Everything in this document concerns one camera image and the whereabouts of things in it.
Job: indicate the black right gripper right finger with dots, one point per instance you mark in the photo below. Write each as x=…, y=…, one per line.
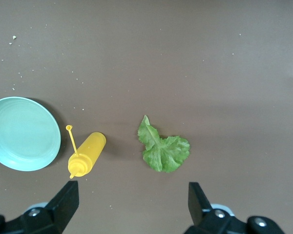
x=200, y=209

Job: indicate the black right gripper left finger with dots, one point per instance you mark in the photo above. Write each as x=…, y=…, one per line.
x=61, y=207

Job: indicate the yellow mustard squeeze bottle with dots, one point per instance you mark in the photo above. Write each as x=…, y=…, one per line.
x=90, y=150

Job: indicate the green lettuce leaf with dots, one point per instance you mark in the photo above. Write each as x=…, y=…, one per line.
x=162, y=153

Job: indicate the mint green plate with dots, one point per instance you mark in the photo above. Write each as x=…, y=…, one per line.
x=22, y=134

